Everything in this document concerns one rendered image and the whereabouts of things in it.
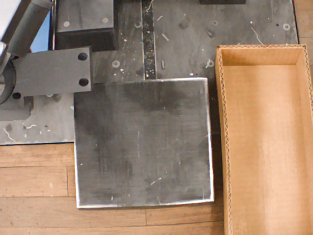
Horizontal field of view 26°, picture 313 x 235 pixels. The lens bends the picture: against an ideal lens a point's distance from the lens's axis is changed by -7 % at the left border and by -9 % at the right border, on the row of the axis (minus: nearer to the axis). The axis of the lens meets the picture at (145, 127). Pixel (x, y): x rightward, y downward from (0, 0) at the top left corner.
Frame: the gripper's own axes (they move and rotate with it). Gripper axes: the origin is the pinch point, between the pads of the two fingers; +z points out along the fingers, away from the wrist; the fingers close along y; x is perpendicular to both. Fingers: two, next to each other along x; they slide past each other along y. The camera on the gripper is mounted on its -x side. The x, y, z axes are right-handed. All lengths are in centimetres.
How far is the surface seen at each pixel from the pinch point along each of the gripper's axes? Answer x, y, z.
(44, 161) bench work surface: -2.0, -12.9, 6.8
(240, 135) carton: -27.1, -10.8, 6.7
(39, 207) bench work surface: -1.0, -18.4, 4.4
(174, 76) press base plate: -19.1, -3.4, 10.7
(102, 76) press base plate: -10.0, -2.8, 11.1
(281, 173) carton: -32.4, -15.8, 4.4
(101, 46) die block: -10.0, 1.2, 10.5
